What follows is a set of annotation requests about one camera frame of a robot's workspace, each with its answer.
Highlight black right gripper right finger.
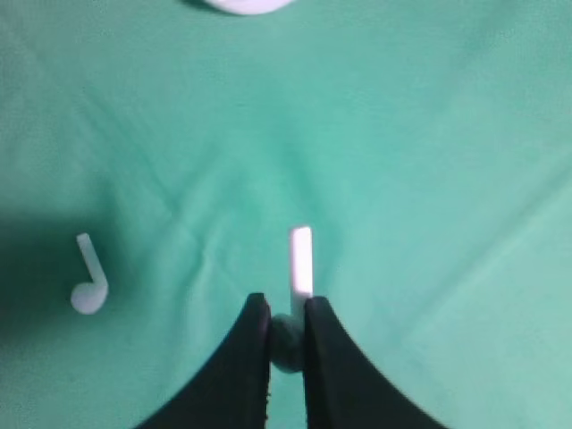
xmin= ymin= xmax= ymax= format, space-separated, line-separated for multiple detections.
xmin=303 ymin=297 xmax=443 ymax=428

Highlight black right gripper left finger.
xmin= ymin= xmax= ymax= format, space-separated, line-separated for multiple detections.
xmin=139 ymin=292 xmax=271 ymax=429

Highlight white bluetooth earbud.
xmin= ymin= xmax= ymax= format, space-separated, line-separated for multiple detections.
xmin=270 ymin=225 xmax=314 ymax=374
xmin=70 ymin=232 xmax=109 ymax=315

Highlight white earbud charging case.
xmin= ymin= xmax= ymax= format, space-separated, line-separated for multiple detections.
xmin=185 ymin=0 xmax=293 ymax=16

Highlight green table cloth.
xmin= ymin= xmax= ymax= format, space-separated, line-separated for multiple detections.
xmin=1 ymin=1 xmax=571 ymax=428

